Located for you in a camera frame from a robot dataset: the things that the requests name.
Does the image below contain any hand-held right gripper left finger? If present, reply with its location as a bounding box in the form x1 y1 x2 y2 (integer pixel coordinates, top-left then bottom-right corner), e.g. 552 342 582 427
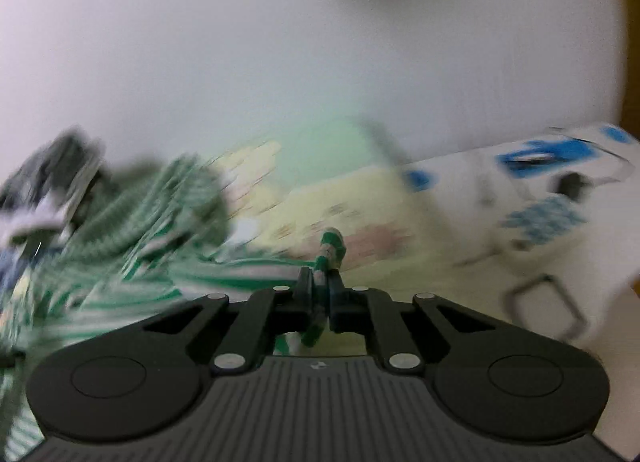
142 267 317 376

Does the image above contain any yellow green printed blanket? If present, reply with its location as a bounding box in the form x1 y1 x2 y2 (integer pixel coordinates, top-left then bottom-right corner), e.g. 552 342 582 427
197 114 526 358

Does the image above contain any white blue-printed object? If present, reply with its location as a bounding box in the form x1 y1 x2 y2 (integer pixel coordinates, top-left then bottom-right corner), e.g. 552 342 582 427
400 122 640 343

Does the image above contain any green white striped garment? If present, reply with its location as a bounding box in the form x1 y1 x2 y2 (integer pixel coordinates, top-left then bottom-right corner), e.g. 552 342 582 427
0 154 348 462

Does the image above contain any stack of folded clothes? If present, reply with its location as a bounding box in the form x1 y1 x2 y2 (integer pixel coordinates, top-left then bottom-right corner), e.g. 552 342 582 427
0 127 107 263

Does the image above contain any wooden furniture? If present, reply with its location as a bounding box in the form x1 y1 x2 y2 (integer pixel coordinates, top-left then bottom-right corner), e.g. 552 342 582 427
620 0 640 135

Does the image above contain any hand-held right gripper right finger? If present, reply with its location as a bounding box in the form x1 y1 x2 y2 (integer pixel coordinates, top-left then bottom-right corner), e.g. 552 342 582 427
326 272 496 375

